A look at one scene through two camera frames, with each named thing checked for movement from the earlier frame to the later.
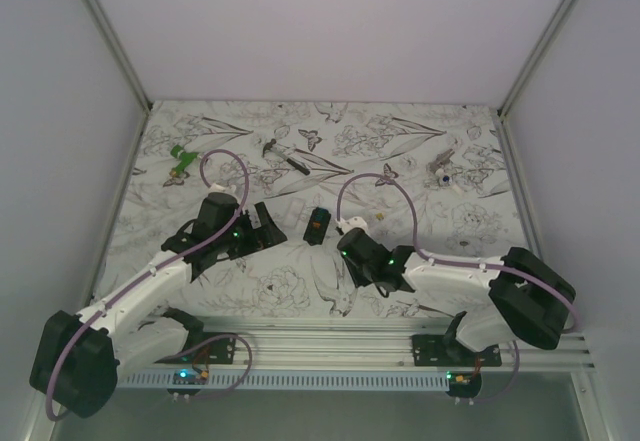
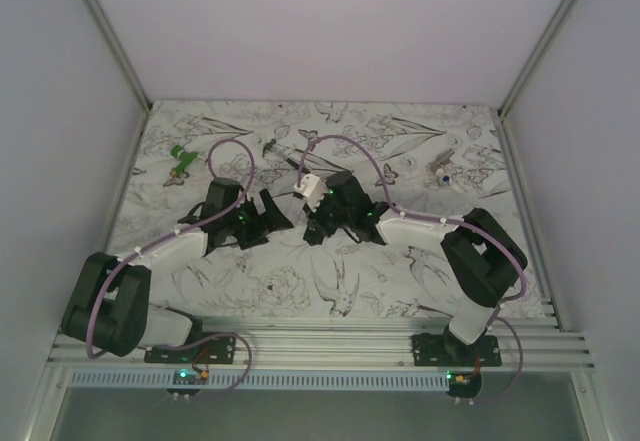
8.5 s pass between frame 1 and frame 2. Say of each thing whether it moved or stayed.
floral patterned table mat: stayed
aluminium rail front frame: stayed
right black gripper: moved
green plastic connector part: stayed
